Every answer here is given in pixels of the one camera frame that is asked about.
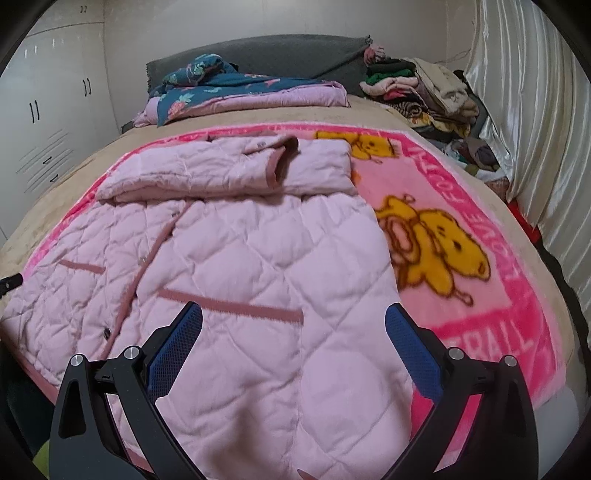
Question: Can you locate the red cloth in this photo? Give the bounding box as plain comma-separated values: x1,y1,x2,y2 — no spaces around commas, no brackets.
507,198,546,246

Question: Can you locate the grey headboard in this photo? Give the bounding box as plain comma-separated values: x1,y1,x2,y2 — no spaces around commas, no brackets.
147,33,373,99

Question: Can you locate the beige bed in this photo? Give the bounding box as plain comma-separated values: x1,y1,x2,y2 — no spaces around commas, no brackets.
0,92,583,374

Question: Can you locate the pink printed blanket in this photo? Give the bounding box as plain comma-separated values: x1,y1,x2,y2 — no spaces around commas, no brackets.
18,121,568,408

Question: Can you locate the white wardrobe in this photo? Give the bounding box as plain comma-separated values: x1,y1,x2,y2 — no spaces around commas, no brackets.
0,0,126,241

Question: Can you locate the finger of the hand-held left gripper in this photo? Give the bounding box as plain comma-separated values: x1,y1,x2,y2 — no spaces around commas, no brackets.
0,273,24,297

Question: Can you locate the white satin curtain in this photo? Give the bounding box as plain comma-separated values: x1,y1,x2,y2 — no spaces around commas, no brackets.
461,0,591,298

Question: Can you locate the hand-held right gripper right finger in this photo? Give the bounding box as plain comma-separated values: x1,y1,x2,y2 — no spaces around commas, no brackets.
385,302,540,480

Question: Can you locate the floral quilt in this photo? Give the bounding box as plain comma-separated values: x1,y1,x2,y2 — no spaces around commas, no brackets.
133,54,349,128

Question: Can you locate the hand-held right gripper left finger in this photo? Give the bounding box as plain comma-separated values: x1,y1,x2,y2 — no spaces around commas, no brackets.
48,301,204,480

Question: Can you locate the green cloth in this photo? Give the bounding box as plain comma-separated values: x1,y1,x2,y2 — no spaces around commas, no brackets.
33,442,52,480

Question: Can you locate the pink quilted jacket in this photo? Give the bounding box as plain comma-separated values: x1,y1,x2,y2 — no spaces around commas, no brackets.
0,135,414,480

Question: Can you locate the pile of clothes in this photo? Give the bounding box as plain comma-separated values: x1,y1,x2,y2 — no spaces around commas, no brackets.
360,46,514,186

